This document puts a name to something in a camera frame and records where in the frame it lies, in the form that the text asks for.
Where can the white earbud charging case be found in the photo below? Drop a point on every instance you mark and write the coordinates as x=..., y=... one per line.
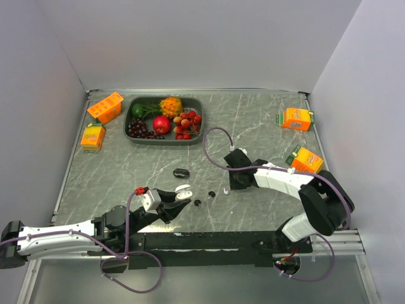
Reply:
x=183, y=192

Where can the orange spiky fruit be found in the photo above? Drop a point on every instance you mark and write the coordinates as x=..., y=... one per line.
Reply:
x=171, y=107

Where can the orange sponge pack left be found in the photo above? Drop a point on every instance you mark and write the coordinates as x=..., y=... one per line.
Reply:
x=92, y=138

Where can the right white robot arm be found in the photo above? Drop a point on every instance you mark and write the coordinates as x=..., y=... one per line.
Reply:
x=326, y=205

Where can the orange carton back left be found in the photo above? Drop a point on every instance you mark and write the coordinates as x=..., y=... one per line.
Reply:
x=107, y=109

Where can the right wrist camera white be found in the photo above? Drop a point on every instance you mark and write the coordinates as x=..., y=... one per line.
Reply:
x=233, y=148

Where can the dark purple grape bunch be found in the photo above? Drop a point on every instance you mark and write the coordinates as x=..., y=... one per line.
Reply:
x=137, y=128

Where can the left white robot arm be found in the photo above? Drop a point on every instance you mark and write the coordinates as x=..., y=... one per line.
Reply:
x=109, y=233

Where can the green lime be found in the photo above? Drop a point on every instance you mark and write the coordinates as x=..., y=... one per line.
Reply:
x=138, y=110

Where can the dark grey fruit tray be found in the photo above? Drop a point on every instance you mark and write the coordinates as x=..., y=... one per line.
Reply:
x=189, y=103

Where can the orange box back right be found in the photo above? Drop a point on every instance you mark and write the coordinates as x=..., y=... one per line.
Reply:
x=296, y=118

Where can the red apple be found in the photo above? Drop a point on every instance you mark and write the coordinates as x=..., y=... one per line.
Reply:
x=161, y=125

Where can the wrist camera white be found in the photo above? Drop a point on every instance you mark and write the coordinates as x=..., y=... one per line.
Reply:
x=149, y=198
x=233, y=148

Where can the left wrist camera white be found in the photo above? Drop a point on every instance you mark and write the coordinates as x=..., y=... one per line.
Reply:
x=149, y=198

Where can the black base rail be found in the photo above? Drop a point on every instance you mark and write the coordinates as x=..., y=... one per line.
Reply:
x=189, y=249

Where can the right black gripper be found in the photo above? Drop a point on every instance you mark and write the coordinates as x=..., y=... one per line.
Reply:
x=235, y=185

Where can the black glossy small case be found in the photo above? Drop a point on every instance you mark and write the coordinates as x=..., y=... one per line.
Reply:
x=181, y=173

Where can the orange box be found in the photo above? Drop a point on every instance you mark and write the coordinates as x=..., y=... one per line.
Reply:
x=304, y=160
x=296, y=118

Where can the red lychee cluster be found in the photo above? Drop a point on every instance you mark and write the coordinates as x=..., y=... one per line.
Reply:
x=187, y=125

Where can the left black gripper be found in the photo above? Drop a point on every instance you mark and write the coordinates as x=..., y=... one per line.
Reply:
x=170, y=208

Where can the orange box front right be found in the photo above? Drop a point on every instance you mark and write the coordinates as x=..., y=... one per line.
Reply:
x=304, y=160

